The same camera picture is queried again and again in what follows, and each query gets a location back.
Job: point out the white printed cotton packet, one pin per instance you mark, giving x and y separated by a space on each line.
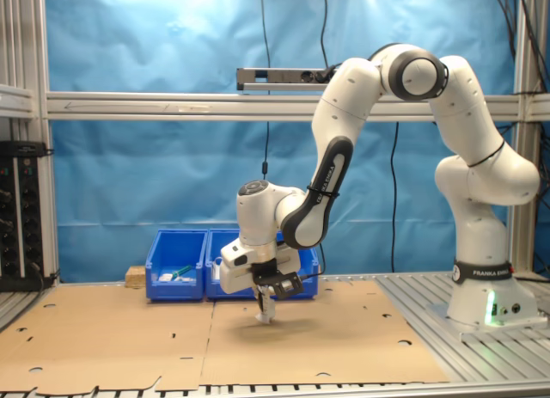
266 317

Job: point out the blue bin holding cotton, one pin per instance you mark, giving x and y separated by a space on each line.
310 282

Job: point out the stack of pale masks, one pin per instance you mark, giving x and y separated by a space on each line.
216 272

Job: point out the blue bin holding masks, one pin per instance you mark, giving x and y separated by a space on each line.
227 243

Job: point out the loose green syringe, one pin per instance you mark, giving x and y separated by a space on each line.
182 271

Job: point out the blue bin holding syringes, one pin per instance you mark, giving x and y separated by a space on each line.
174 290

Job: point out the long white printed packet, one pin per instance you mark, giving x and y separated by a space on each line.
165 277

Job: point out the brown cardboard sheet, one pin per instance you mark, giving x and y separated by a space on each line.
344 350
107 338

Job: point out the chipboard wood block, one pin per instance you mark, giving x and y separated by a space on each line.
136 277

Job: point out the long horizontal aluminium beam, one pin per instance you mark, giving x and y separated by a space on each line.
129 108

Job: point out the black socket rack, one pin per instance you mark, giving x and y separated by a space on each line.
21 222

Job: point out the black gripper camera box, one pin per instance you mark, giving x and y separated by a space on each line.
283 284

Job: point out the upright aluminium frame post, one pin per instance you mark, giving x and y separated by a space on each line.
30 50
526 243

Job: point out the short aluminium side rail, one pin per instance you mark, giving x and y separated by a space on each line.
17 101

